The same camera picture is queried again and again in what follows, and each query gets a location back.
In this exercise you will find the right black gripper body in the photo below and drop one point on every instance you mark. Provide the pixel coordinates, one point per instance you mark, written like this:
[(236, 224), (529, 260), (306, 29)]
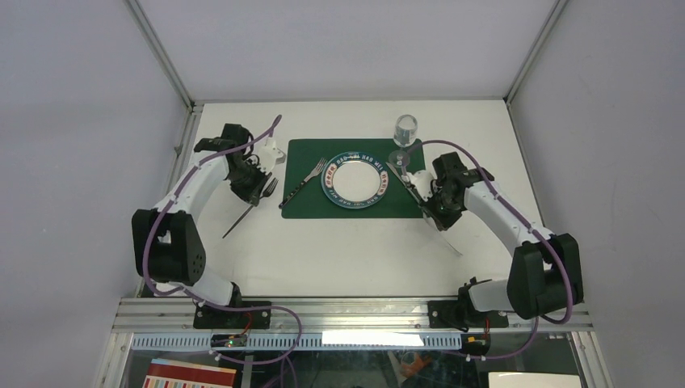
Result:
[(451, 207)]

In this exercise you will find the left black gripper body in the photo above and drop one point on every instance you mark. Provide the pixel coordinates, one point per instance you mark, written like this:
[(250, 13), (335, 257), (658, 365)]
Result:
[(245, 179)]

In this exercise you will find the silver spoon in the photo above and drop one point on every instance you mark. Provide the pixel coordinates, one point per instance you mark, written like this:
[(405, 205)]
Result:
[(432, 226)]

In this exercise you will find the dark green placemat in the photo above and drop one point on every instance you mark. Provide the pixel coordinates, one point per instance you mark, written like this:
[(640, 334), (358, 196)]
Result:
[(311, 201)]

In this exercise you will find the silver table knife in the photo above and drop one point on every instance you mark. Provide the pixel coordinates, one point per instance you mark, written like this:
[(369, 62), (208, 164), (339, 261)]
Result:
[(398, 175)]

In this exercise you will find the silver fork dark handle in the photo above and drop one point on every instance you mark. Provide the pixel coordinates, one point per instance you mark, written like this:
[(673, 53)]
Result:
[(317, 170)]

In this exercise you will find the clear drinking glass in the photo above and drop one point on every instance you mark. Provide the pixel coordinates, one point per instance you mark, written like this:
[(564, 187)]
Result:
[(404, 136)]

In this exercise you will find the white plate teal rim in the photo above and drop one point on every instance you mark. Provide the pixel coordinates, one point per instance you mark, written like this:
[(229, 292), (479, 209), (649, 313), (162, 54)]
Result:
[(355, 180)]

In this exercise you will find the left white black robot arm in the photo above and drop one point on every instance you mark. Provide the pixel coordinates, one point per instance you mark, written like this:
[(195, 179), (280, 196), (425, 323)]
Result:
[(169, 252)]

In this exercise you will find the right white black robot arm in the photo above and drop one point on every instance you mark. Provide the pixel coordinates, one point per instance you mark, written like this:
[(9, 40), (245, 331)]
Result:
[(545, 276)]

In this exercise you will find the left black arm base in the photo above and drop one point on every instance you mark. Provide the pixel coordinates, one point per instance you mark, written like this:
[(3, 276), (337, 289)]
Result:
[(211, 318)]

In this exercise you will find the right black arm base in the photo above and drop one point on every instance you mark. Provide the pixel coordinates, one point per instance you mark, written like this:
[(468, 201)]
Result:
[(454, 314)]

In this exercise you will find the orange object under table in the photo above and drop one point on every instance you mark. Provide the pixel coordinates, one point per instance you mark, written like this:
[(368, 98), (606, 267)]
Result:
[(414, 366)]

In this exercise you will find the white box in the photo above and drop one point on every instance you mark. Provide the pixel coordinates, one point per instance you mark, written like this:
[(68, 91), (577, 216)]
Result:
[(532, 380)]

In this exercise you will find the red striped book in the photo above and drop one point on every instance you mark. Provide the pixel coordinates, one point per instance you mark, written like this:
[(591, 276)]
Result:
[(163, 373)]

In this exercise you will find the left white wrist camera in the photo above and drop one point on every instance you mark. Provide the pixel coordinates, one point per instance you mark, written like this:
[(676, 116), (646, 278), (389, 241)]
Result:
[(269, 156)]

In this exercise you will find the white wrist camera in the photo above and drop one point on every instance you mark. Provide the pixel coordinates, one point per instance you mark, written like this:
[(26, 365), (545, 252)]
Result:
[(418, 184), (269, 156)]

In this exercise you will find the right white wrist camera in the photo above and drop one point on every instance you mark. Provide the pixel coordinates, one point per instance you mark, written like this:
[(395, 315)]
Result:
[(418, 184)]

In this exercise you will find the aluminium frame rail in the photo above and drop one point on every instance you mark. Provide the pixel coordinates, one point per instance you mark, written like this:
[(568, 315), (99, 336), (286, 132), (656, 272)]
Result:
[(317, 314)]

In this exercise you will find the white slotted cable duct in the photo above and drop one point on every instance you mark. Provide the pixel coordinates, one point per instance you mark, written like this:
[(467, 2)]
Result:
[(327, 340)]

